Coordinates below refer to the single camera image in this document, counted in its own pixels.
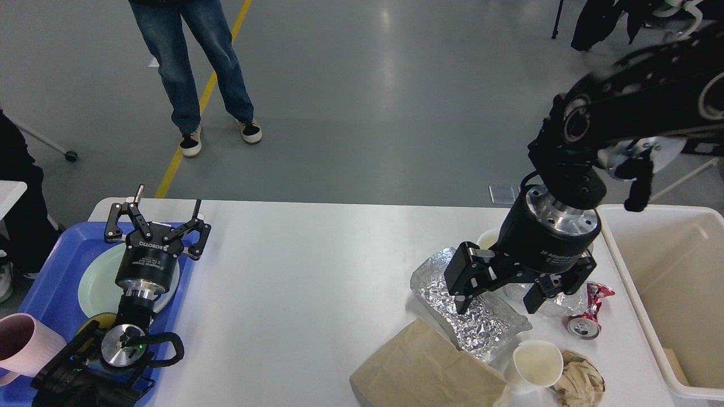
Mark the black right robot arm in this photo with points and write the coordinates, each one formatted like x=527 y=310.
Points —
x=607 y=121

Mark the white paper cup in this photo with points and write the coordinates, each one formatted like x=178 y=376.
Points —
x=534 y=365
x=488 y=239

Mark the grey table leg at right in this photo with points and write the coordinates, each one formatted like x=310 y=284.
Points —
x=715 y=163

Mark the seated person at left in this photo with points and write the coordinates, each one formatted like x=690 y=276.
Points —
x=30 y=235

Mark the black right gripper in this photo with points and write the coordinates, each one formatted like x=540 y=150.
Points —
x=541 y=240

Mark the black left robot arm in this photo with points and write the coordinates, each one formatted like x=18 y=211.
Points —
x=108 y=364

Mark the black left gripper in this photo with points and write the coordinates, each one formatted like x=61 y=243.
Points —
x=150 y=263

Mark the left floor socket plate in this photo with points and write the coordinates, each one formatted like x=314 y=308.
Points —
x=503 y=194

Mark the brown paper bag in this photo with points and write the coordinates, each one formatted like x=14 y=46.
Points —
x=420 y=367

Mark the crumpled beige napkin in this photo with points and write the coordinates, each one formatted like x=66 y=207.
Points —
x=581 y=384

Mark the pink plate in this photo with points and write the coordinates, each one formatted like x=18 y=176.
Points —
x=166 y=297

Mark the dark teal mug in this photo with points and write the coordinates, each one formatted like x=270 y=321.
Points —
x=93 y=331

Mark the large foil sheet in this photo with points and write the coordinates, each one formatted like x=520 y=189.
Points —
x=485 y=330

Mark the white office chair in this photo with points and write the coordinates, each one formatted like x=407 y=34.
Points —
x=677 y=19

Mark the crushed red soda can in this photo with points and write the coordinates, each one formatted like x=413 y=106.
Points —
x=586 y=325

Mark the white plastic bin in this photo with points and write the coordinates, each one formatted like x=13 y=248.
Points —
x=670 y=259

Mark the mint green plate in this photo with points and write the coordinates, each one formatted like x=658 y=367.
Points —
x=98 y=293

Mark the person in blue jeans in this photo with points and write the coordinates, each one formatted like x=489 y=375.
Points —
x=161 y=26

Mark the white side table corner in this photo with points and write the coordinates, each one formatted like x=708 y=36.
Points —
x=11 y=191

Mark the grey chair leg with caster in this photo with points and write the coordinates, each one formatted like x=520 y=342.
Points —
x=69 y=155

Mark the pink mug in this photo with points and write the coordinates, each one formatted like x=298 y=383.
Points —
x=27 y=345

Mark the small crumpled foil sheet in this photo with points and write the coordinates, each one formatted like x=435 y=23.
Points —
x=561 y=305

